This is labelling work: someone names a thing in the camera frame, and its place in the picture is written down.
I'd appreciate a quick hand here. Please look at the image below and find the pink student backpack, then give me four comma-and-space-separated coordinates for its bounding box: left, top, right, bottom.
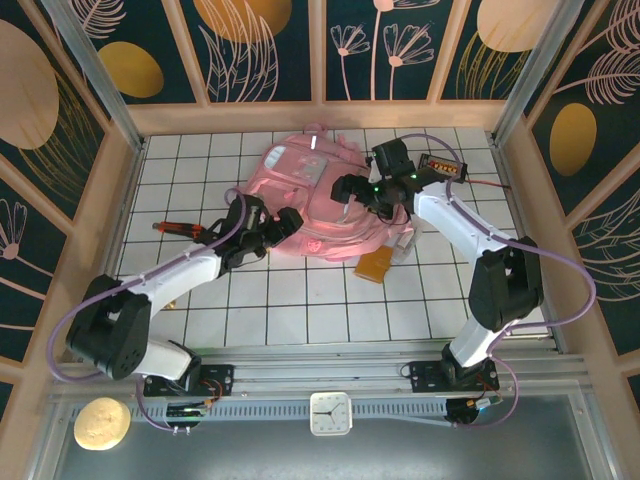
224, 122, 416, 264

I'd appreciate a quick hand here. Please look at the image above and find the orange notebook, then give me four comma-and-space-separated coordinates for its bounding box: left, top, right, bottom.
353, 243, 394, 284

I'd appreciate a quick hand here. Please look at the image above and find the black connector board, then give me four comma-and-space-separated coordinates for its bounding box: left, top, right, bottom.
418, 153, 470, 185

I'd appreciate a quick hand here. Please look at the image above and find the white square clock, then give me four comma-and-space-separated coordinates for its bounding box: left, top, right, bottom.
308, 391, 354, 438

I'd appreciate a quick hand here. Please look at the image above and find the round yellow sponge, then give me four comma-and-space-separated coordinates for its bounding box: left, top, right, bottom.
73, 397, 133, 451

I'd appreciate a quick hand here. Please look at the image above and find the red and black wire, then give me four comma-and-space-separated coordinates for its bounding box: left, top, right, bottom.
464, 177, 512, 190

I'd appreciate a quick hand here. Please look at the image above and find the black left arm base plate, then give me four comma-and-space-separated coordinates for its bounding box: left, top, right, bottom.
143, 363, 236, 399

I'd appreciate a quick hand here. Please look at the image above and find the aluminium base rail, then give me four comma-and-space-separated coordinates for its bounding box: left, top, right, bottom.
49, 353, 586, 401

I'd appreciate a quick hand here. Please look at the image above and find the grey slotted cable duct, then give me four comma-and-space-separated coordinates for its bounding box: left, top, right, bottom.
69, 399, 451, 426

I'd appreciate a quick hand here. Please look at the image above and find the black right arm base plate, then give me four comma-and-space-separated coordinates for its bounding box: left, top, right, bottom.
408, 359, 501, 394

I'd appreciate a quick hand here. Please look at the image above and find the aluminium frame post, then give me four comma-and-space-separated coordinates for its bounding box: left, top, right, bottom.
492, 0, 586, 146
42, 0, 147, 151

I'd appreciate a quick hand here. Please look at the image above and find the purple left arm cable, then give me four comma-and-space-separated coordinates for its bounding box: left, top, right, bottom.
49, 189, 251, 435

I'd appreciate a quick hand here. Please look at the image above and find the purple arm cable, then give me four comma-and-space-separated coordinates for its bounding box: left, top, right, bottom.
49, 189, 251, 435
394, 132, 599, 430

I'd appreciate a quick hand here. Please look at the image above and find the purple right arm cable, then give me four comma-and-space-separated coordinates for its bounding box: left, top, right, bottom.
394, 132, 599, 430

